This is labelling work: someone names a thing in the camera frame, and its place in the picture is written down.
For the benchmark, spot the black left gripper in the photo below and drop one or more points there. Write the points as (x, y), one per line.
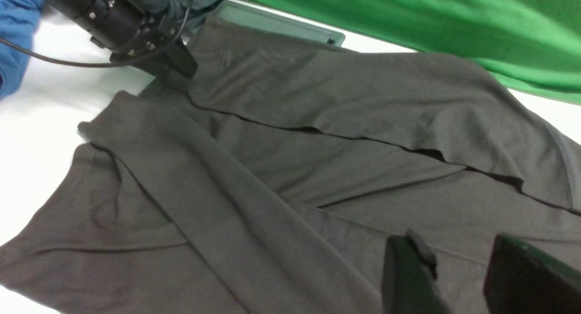
(132, 35)

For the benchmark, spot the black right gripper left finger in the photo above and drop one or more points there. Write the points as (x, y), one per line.
(409, 278)

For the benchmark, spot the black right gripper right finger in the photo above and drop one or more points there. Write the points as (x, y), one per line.
(522, 279)

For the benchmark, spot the gray long sleeve shirt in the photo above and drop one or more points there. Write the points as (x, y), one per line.
(277, 179)

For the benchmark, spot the blue t-shirt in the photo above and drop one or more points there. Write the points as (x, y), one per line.
(18, 22)

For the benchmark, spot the dark teal crumpled garment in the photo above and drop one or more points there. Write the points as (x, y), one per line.
(175, 9)

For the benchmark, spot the green backdrop cloth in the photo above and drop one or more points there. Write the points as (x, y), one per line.
(533, 46)

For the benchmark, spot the metal table cable hatch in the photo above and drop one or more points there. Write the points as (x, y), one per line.
(250, 16)

